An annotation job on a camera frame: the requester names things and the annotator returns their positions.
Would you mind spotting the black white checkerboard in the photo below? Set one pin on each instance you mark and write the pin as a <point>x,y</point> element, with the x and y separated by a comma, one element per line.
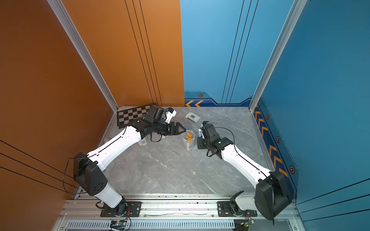
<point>125,116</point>

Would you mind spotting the aluminium rail frame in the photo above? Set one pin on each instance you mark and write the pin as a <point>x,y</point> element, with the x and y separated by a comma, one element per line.
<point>170,212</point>

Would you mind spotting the clear cup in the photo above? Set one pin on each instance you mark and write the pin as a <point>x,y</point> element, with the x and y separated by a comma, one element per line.
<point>188,144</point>
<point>143,142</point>

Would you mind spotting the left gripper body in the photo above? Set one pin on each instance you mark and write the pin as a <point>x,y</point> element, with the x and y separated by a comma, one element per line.
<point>161,128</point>

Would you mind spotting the left green circuit board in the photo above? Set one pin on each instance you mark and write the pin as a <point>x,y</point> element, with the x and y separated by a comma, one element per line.
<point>118,225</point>

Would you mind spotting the white lotion bottle horizontal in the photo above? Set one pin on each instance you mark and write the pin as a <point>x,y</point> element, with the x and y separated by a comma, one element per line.
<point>189,136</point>

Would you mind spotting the green circuit board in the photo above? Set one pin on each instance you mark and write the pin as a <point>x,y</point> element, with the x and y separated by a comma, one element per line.
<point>118,225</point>
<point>242,225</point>

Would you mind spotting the silver metal cylinder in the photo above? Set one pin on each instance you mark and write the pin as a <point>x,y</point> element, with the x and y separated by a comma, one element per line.
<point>106,141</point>

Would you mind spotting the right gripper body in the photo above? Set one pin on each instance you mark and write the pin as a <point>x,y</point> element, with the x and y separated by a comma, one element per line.
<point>203,143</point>

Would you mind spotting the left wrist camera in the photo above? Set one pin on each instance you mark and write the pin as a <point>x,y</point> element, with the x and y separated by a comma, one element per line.
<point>169,114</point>

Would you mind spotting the right green circuit board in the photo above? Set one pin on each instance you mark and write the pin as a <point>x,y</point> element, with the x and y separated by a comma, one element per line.
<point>242,225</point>

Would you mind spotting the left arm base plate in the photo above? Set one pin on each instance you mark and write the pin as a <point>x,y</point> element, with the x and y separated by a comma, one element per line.
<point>130,209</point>

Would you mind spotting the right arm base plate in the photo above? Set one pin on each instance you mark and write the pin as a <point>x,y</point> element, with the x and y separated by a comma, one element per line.
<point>230,209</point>

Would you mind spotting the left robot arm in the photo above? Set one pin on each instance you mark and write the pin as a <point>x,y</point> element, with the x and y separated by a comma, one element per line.
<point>88,170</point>

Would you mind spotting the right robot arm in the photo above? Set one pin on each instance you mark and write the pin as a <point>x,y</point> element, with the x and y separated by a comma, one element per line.
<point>272,192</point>

